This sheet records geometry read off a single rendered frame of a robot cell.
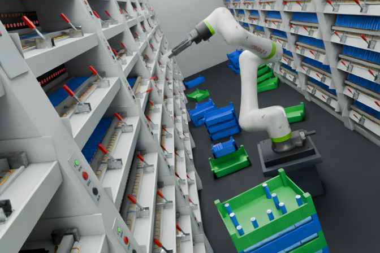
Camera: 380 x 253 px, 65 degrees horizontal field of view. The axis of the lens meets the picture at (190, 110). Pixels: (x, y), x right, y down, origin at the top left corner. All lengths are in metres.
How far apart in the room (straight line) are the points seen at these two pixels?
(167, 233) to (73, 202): 0.60
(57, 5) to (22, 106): 0.74
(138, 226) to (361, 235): 1.12
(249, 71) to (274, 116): 0.35
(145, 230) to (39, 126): 0.48
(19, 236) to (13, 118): 0.21
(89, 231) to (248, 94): 1.37
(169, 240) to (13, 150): 0.71
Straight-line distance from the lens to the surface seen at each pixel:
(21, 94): 0.61
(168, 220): 1.25
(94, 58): 1.27
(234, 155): 2.51
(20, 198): 0.53
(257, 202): 1.26
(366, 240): 1.71
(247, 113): 1.81
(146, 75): 1.96
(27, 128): 0.61
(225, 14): 1.57
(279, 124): 1.73
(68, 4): 1.27
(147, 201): 1.06
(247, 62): 1.91
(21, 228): 0.51
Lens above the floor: 1.28
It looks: 19 degrees down
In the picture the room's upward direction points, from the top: 24 degrees counter-clockwise
